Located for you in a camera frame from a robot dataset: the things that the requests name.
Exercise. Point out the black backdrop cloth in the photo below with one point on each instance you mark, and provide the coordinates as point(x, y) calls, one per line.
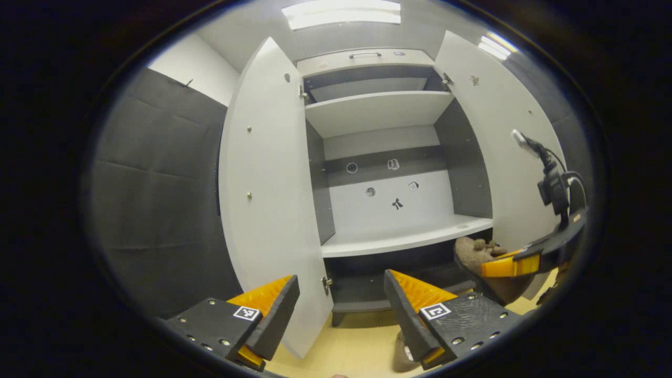
point(157, 184)

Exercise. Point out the light grey cabinet shelf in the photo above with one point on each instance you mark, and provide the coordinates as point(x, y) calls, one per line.
point(378, 110)
point(399, 239)

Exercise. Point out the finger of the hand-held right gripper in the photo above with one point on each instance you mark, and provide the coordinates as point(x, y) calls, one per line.
point(506, 266)

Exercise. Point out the ceiling light panel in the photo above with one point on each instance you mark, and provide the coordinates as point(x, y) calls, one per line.
point(496, 47)
point(341, 13)

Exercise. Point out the dark cabinet leg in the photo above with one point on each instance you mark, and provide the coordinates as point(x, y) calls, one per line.
point(338, 318)

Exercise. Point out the dark grey cabinet base shelf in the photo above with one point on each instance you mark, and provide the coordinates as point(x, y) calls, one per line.
point(362, 294)

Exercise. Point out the light grey shoe cabinet door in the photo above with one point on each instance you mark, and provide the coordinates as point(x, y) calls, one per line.
point(504, 131)
point(273, 184)

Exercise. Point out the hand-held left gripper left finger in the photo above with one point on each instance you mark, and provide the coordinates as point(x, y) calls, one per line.
point(275, 320)

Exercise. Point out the grey shoe cabinet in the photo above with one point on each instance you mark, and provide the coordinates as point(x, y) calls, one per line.
point(383, 210)

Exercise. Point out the metal door hinge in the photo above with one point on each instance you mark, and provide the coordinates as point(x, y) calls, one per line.
point(446, 80)
point(326, 283)
point(303, 94)

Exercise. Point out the brown fuzzy slipper shoe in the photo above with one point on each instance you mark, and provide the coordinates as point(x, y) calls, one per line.
point(480, 257)
point(403, 352)

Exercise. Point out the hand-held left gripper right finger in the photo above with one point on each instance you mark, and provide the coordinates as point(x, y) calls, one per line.
point(407, 320)

